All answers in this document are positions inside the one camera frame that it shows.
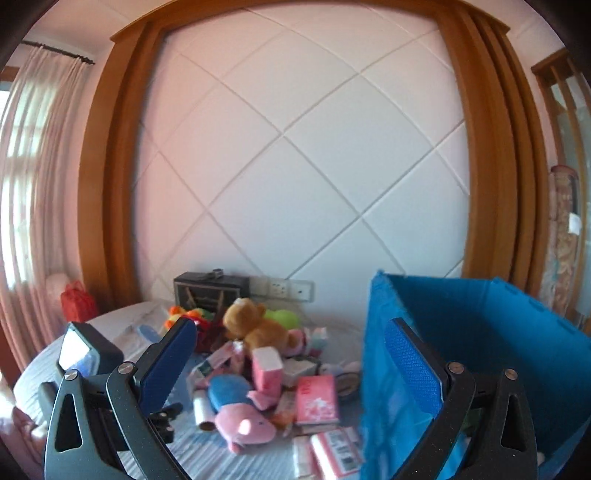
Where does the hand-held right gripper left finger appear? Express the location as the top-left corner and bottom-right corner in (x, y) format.
(44, 318), (198, 480)

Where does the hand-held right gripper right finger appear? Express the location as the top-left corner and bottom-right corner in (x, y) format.
(384, 318), (539, 480)

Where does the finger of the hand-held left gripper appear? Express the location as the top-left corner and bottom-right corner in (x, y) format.
(148, 402), (184, 445)

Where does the blue folding plastic crate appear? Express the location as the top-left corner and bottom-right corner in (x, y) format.
(360, 270), (591, 480)

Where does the striped cloth-covered desktop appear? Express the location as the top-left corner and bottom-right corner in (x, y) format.
(11, 300), (370, 480)

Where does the small white barcode box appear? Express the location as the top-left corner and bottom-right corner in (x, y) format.
(191, 355), (219, 389)

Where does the white plastic bottle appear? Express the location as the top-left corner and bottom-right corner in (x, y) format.
(192, 389), (216, 433)

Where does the red handbag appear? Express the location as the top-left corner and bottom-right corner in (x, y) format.
(60, 282), (99, 324)

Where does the red plush toy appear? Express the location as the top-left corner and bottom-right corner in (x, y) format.
(187, 314), (228, 354)

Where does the yellow plush duck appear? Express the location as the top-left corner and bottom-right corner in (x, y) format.
(166, 305), (215, 329)

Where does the small pink box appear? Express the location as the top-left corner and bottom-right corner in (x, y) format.
(209, 340), (246, 371)

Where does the black tape roll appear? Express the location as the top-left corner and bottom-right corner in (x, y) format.
(334, 371), (362, 398)

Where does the pink and blue plush pig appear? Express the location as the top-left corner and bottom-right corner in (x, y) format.
(207, 374), (278, 456)

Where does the black decorated box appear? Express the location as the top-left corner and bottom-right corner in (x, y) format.
(174, 268), (251, 311)

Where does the brown teddy bear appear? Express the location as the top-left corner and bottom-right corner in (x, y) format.
(222, 298), (301, 357)

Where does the pink floral tissue pack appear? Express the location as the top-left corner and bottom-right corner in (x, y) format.
(295, 374), (341, 426)

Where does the pink box with barcode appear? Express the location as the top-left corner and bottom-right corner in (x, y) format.
(309, 427), (364, 479)

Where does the green plush toy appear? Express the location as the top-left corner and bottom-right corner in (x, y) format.
(264, 308), (299, 331)

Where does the pale pink curtain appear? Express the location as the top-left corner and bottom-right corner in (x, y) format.
(0, 44), (96, 374)

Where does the rolled floral fabric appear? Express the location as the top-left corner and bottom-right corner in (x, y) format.
(549, 165), (579, 298)

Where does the wooden glass partition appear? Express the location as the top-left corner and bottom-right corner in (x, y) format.
(530, 46), (591, 333)

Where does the black curtain rod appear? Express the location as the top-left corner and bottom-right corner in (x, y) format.
(20, 40), (96, 66)

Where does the white wall power outlet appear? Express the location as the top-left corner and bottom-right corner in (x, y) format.
(270, 278), (315, 302)

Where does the wooden wall frame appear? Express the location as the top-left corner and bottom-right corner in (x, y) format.
(78, 0), (544, 334)

